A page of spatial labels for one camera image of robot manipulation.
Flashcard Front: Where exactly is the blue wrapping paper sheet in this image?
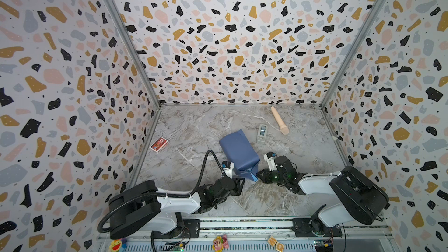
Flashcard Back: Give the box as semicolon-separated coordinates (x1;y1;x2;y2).
219;129;260;182

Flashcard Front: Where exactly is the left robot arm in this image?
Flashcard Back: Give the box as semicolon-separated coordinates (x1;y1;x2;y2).
97;176;245;240

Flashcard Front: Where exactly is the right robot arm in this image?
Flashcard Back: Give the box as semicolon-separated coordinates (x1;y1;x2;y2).
257;152;389;234

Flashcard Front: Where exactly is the white tape dispenser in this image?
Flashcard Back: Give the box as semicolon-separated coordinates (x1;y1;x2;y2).
256;124;267;144

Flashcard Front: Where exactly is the pink yellow sticker toy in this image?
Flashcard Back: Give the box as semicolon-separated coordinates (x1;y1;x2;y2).
212;234;229;252

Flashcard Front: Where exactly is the orange square sticker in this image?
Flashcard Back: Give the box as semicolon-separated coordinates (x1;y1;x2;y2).
267;236;285;252

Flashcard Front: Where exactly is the red playing card deck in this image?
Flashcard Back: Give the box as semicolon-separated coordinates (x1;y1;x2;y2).
149;136;169;153

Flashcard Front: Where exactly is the colourful round sticker toy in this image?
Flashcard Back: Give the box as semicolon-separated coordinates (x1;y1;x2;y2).
108;239;127;252

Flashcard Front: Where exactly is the black corrugated cable hose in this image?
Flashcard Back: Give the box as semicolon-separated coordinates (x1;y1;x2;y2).
97;149;225;252

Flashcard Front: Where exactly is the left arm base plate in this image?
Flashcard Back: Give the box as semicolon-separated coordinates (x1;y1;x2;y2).
154;219;201;239

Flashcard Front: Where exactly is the aluminium mounting rail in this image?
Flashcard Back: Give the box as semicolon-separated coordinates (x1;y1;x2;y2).
97;217;399;252

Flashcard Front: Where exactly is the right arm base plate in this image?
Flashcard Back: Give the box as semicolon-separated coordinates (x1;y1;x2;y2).
292;218;343;238

